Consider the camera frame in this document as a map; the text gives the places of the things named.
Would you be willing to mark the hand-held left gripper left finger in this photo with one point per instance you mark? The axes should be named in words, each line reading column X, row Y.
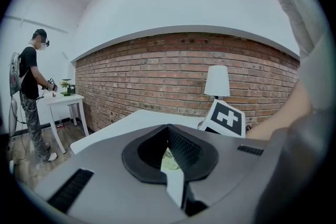
column 105, row 165

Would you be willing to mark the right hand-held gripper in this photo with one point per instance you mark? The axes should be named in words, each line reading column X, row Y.
column 225, row 118

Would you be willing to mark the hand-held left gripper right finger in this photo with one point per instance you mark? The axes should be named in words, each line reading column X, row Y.
column 231, row 165

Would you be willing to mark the person's right forearm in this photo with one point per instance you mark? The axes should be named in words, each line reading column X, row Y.
column 288, row 105

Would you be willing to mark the white shade lamp, black base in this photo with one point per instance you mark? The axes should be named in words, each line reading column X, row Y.
column 217, row 81

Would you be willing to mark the small white side table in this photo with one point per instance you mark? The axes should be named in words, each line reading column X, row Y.
column 65, row 99

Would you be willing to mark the small black box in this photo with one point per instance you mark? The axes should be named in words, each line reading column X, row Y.
column 71, row 89

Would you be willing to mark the person's beige shirt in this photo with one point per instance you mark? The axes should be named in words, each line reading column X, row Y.
column 296, row 8

